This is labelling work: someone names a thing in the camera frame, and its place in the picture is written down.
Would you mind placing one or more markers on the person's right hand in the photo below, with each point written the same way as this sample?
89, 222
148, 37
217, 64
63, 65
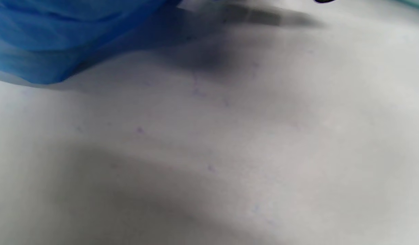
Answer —
324, 1

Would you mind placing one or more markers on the blue plastic bag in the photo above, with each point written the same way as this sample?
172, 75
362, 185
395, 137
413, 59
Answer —
59, 34

